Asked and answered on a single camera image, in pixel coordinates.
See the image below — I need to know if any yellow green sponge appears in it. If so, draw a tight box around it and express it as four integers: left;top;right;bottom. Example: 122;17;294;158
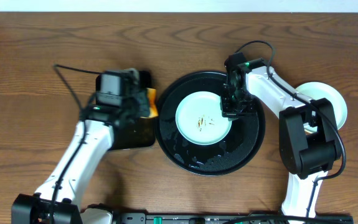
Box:
140;88;158;118

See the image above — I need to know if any mint plate with crumbs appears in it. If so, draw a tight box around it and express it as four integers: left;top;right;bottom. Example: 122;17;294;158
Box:
175;91;232;146

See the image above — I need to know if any mint plate with sauce smear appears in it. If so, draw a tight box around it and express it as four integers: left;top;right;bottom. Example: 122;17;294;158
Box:
295;82;347;124

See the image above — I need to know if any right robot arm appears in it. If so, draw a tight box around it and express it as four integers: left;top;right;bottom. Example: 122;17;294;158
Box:
222;62;347;218

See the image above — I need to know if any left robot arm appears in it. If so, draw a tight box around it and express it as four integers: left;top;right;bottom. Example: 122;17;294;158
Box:
11;88;158;224

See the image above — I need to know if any rectangular black tray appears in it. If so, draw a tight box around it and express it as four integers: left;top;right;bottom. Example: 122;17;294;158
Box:
95;70;156;151

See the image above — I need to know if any round black tray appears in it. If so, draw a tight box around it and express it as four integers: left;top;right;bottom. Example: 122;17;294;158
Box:
154;71;265;176

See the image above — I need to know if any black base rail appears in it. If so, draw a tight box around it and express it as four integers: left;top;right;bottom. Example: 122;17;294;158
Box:
85;212;354;224

